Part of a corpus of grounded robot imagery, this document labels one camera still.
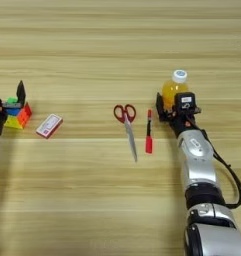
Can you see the orange juice bottle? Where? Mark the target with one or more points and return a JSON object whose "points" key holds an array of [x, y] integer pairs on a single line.
{"points": [[170, 90]]}

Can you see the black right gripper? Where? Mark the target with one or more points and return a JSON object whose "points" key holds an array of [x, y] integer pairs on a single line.
{"points": [[183, 123]]}

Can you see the red marker pen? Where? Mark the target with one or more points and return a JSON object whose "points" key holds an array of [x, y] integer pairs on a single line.
{"points": [[148, 143]]}

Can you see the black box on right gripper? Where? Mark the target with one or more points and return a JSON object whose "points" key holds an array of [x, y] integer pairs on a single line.
{"points": [[185, 101]]}

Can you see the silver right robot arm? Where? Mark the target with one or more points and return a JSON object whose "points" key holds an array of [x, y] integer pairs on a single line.
{"points": [[202, 173]]}

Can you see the red and white card box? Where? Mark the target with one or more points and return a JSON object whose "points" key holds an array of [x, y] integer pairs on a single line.
{"points": [[49, 126]]}

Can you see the multicolour puzzle cube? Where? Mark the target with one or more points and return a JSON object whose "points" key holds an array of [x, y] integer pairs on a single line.
{"points": [[20, 118]]}

